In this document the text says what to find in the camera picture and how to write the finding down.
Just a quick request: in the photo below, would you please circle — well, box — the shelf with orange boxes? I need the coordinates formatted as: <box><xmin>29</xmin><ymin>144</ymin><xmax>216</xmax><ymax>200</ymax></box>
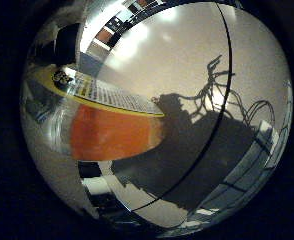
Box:
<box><xmin>86</xmin><ymin>0</ymin><xmax>163</xmax><ymax>53</ymax></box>

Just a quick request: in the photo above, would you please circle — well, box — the clear spray bottle orange liquid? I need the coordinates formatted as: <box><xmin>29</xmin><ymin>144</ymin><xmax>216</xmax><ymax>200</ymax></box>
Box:
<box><xmin>20</xmin><ymin>63</ymin><xmax>166</xmax><ymax>163</ymax></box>

